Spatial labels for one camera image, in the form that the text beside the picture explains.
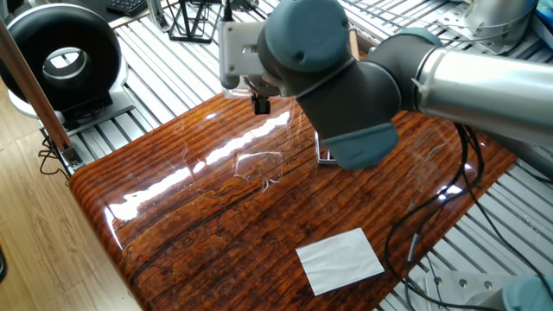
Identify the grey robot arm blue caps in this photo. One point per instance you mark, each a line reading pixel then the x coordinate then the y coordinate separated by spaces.
pixel 415 78

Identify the flat white paper sheet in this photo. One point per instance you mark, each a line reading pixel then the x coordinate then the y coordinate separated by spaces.
pixel 340 259

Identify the brown wooden post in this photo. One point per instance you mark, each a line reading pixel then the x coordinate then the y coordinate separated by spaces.
pixel 34 86

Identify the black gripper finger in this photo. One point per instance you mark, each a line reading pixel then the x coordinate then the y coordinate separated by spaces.
pixel 261 104

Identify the black keyboard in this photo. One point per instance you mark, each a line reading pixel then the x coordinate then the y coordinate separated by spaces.
pixel 125 6

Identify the black round fan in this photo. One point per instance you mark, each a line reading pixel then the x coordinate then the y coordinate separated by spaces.
pixel 26 34

